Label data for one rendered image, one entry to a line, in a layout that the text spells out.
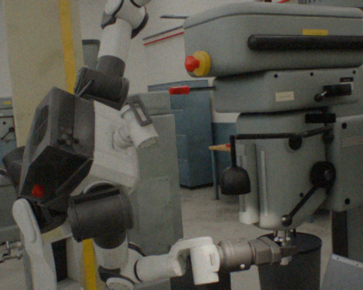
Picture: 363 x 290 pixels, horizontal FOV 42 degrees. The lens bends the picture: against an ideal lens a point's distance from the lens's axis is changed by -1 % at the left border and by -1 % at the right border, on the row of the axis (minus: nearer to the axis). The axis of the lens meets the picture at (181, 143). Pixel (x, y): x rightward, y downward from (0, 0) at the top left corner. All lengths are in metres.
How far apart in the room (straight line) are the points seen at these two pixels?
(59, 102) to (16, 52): 1.52
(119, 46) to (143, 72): 9.68
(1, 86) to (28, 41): 7.37
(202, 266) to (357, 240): 0.62
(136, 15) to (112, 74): 0.23
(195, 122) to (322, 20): 7.42
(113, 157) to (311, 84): 0.54
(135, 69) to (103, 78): 9.66
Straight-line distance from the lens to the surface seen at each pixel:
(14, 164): 1.58
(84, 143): 1.22
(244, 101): 1.20
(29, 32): 2.80
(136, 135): 1.22
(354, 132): 1.35
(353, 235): 1.69
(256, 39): 1.06
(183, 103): 8.52
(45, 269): 1.58
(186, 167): 8.64
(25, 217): 1.54
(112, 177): 1.23
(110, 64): 1.46
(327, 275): 1.76
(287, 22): 1.18
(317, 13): 1.25
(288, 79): 1.18
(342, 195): 1.33
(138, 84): 11.08
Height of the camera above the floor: 1.68
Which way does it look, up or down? 5 degrees down
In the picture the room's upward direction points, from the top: 4 degrees counter-clockwise
